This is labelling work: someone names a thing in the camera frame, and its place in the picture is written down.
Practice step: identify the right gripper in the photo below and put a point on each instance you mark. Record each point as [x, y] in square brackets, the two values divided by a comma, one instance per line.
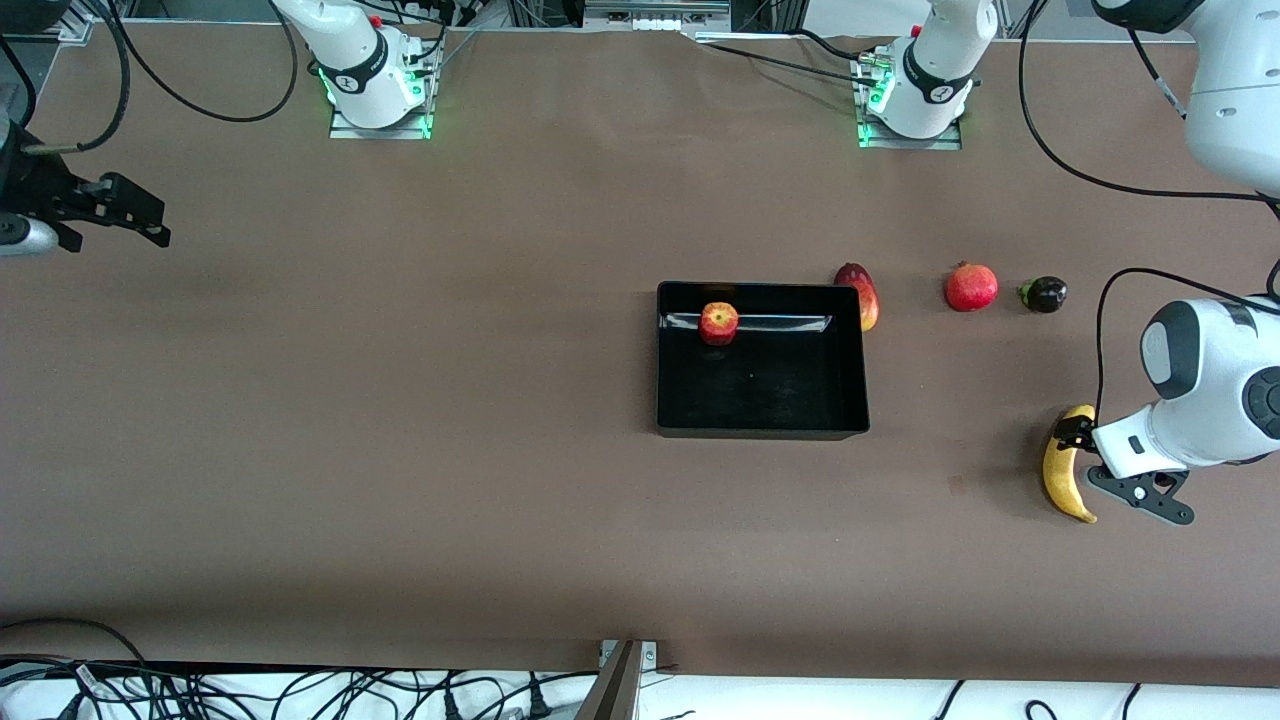
[40, 190]

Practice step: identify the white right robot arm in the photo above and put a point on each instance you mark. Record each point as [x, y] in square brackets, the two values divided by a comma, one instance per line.
[355, 60]

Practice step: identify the black plastic box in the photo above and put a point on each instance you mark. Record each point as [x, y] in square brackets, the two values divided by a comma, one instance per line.
[760, 390]

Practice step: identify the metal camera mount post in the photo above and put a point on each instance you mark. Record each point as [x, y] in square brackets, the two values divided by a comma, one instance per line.
[615, 685]

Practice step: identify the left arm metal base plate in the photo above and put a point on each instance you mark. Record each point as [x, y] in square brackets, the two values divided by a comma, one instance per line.
[950, 140]

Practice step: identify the yellow banana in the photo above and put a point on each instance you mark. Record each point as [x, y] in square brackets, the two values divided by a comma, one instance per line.
[1060, 490]

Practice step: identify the red pomegranate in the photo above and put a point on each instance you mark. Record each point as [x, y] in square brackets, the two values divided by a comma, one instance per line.
[971, 288]

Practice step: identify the red yellow mango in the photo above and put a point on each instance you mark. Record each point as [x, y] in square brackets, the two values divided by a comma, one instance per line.
[868, 300]

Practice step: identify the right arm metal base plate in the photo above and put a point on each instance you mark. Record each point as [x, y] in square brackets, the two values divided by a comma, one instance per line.
[345, 130]

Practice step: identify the red apple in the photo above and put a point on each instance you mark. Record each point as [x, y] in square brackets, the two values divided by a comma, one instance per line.
[719, 323]

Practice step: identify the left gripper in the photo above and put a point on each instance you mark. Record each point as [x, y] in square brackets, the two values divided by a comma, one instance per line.
[1073, 431]

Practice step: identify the dark purple eggplant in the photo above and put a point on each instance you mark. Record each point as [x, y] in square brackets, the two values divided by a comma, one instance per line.
[1045, 295]

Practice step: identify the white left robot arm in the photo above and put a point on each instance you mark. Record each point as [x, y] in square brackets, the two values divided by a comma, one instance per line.
[1230, 100]

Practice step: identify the brown table cover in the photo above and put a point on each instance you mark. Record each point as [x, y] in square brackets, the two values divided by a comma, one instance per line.
[400, 500]

